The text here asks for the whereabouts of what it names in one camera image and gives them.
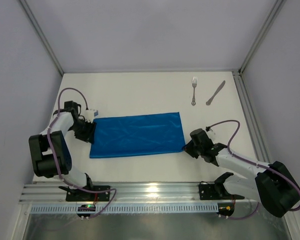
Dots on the right side aluminium rail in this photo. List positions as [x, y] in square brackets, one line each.
[258, 143]

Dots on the silver table knife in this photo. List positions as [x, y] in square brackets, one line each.
[215, 93]

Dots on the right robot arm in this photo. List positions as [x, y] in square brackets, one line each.
[271, 185]

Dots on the right controller board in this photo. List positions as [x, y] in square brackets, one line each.
[225, 210]

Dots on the blue cloth napkin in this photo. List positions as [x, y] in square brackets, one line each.
[131, 136]

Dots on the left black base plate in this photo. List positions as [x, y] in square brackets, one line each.
[74, 195]

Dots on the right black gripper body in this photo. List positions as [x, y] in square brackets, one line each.
[192, 151]

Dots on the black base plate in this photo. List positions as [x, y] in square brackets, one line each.
[215, 191]
[74, 195]

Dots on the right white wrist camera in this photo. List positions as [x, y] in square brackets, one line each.
[211, 134]

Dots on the slotted cable duct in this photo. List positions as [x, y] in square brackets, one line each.
[125, 208]

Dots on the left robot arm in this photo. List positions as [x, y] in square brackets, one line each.
[50, 154]

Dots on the aluminium frame post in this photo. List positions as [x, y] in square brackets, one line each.
[266, 26]
[40, 33]

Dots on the aluminium front rail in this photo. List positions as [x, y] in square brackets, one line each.
[127, 192]

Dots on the aluminium rail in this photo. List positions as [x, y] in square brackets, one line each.
[127, 192]
[258, 143]

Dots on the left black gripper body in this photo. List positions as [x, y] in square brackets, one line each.
[88, 132]

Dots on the left controller board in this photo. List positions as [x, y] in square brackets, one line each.
[85, 211]

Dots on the right aluminium frame post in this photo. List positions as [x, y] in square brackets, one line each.
[266, 26]

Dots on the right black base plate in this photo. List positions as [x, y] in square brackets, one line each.
[215, 191]

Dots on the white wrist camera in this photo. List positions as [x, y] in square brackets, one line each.
[211, 134]
[90, 115]

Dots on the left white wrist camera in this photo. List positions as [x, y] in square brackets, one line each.
[90, 115]

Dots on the controller board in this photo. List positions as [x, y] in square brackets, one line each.
[225, 210]
[85, 211]

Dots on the silver fork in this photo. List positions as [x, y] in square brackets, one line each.
[194, 85]

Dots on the left aluminium frame post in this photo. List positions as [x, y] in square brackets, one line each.
[40, 33]

